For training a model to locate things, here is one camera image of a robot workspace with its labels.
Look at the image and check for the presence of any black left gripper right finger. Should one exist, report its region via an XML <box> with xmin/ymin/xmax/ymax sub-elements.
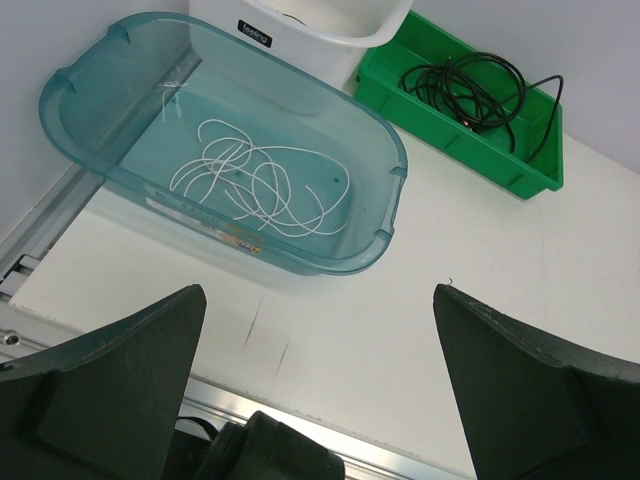
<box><xmin>433</xmin><ymin>284</ymin><xmax>639</xmax><ymax>479</ymax></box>

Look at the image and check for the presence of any thin white wire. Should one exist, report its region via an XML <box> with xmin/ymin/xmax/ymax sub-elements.
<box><xmin>169</xmin><ymin>118</ymin><xmax>351</xmax><ymax>237</ymax></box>

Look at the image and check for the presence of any thick black cable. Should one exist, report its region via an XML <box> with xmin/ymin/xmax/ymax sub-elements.
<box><xmin>402</xmin><ymin>52</ymin><xmax>526</xmax><ymax>135</ymax></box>

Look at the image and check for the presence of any white plastic basin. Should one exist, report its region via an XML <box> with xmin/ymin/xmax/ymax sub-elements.
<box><xmin>189</xmin><ymin>0</ymin><xmax>413</xmax><ymax>88</ymax></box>

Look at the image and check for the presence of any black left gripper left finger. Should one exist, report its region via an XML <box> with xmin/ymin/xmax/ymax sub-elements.
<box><xmin>1</xmin><ymin>285</ymin><xmax>207</xmax><ymax>479</ymax></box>

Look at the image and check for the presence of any teal translucent plastic bin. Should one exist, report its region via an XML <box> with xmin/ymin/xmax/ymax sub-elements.
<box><xmin>39</xmin><ymin>12</ymin><xmax>408</xmax><ymax>275</ymax></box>

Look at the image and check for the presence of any aluminium mounting rail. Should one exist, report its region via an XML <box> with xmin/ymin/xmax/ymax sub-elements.
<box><xmin>1</xmin><ymin>167</ymin><xmax>458</xmax><ymax>479</ymax></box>

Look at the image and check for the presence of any green plastic tray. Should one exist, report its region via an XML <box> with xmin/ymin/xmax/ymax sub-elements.
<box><xmin>356</xmin><ymin>12</ymin><xmax>564</xmax><ymax>199</ymax></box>

